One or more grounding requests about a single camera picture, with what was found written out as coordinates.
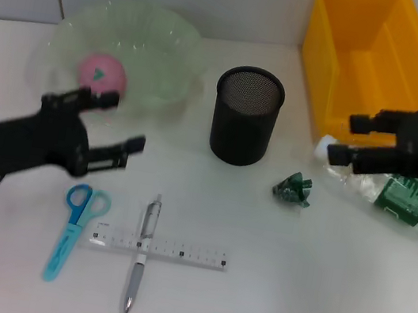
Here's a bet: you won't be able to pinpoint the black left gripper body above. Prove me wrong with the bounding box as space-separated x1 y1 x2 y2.
0 87 99 196

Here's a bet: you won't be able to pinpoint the pink toy peach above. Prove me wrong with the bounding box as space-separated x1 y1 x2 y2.
73 48 132 106

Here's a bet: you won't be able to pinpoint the green plastic wrapper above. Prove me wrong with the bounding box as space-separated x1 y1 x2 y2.
268 167 317 212

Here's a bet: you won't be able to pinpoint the clear green-labelled water bottle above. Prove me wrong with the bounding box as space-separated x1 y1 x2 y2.
300 132 418 241

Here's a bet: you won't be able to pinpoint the translucent green plastic fruit bowl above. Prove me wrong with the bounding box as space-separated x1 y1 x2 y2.
37 0 218 126

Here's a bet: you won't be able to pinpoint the blue sheathed scissors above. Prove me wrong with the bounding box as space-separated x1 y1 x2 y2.
40 179 115 291

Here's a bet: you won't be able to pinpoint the black mesh pen holder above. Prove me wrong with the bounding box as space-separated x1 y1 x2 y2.
203 60 291 173

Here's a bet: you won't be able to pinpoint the transparent plastic ruler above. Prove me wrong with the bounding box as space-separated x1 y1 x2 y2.
88 220 234 274

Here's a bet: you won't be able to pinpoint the silver ballpoint pen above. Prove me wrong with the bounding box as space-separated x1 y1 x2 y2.
120 190 165 313

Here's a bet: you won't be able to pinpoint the yellow plastic storage bin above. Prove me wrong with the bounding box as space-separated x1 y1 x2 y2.
287 0 418 155

